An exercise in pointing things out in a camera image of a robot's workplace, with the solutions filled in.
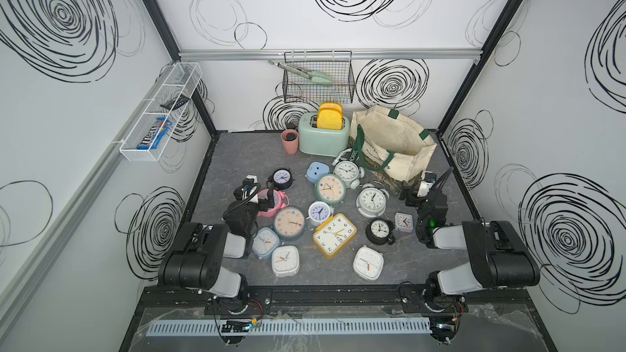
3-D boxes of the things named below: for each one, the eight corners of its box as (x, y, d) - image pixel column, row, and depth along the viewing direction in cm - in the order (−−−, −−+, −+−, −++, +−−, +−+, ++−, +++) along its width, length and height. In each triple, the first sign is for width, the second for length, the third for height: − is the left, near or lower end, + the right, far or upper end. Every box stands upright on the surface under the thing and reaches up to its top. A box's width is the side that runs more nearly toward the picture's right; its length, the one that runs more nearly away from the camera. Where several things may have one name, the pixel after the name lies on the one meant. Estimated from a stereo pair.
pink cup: (282, 154, 113) (279, 140, 105) (283, 143, 117) (281, 128, 110) (298, 155, 113) (296, 140, 105) (298, 143, 117) (297, 128, 110)
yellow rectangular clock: (325, 264, 82) (325, 261, 80) (306, 236, 89) (306, 233, 86) (360, 237, 89) (362, 233, 86) (340, 212, 95) (341, 209, 92)
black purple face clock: (268, 190, 101) (266, 185, 99) (270, 172, 107) (269, 168, 104) (292, 190, 101) (291, 185, 99) (293, 173, 107) (293, 168, 104)
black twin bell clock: (366, 244, 86) (368, 241, 83) (363, 221, 91) (365, 217, 89) (395, 244, 86) (398, 241, 83) (390, 221, 91) (392, 217, 89)
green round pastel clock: (314, 205, 96) (314, 198, 92) (314, 180, 104) (314, 173, 100) (346, 205, 96) (347, 198, 92) (344, 180, 104) (345, 173, 100)
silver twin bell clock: (351, 210, 94) (352, 205, 91) (363, 185, 102) (364, 180, 99) (379, 223, 91) (381, 219, 88) (389, 197, 98) (391, 192, 95)
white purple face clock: (301, 218, 92) (301, 214, 90) (314, 200, 97) (314, 196, 95) (320, 230, 89) (320, 226, 87) (333, 211, 94) (333, 207, 92)
